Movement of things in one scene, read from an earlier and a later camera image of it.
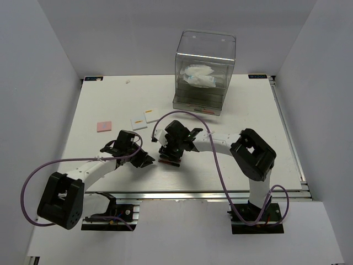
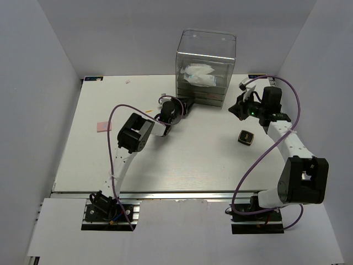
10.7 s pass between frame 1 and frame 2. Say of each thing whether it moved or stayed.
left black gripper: moved
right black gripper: moved
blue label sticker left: stayed
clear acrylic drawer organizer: stayed
